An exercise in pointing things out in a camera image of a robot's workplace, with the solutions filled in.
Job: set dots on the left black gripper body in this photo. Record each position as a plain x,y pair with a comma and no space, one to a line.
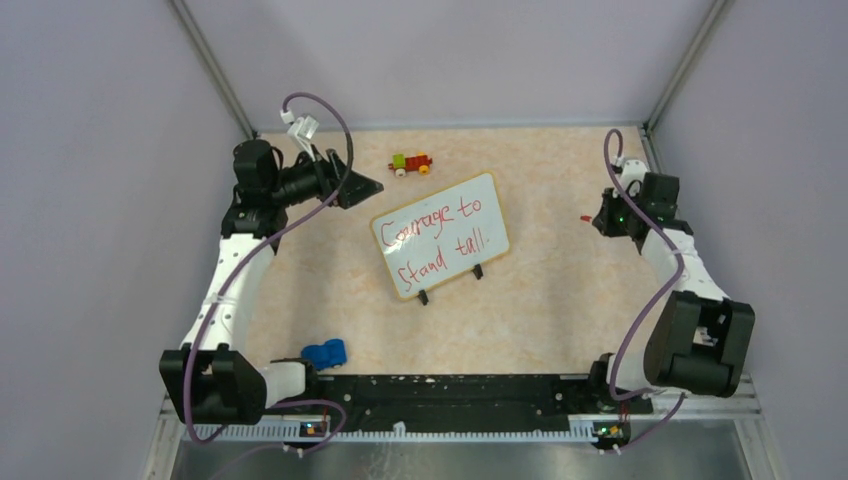
326,187

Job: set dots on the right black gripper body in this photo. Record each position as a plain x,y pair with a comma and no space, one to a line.
615,220

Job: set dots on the white whiteboard yellow edge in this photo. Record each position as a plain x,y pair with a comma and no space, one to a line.
436,238

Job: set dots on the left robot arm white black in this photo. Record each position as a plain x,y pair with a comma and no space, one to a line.
208,378

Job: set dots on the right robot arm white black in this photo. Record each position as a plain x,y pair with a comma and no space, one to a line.
701,338

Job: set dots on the black whiteboard clip foot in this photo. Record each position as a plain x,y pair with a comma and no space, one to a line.
478,272
422,298

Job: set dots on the red green brick toy car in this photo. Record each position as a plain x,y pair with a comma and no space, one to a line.
401,165

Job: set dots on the blue toy car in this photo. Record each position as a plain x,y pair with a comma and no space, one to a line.
330,354

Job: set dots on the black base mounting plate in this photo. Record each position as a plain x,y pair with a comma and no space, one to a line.
501,403

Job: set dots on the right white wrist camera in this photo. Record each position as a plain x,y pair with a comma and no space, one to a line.
630,173

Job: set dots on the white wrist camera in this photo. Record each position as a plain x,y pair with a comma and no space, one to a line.
630,173
300,130

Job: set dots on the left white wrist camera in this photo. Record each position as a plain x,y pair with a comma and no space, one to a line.
300,130

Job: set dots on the aluminium frame rail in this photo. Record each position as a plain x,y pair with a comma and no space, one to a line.
684,437

